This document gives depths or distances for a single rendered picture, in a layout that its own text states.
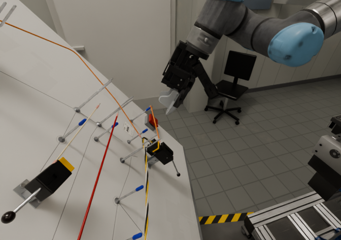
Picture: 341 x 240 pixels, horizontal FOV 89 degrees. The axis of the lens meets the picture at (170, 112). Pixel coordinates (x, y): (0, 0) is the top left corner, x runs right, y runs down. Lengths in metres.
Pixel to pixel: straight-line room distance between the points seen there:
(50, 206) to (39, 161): 0.09
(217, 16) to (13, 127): 0.47
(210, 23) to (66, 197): 0.47
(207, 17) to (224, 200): 1.64
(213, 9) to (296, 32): 0.17
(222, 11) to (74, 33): 2.03
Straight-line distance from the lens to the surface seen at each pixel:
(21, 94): 0.49
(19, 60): 0.57
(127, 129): 0.65
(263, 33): 0.44
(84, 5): 2.29
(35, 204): 0.39
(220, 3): 0.46
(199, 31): 0.45
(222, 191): 1.91
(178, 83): 0.48
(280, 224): 1.68
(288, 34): 0.40
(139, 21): 2.32
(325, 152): 0.92
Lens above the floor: 1.59
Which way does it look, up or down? 35 degrees down
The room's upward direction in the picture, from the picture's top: straight up
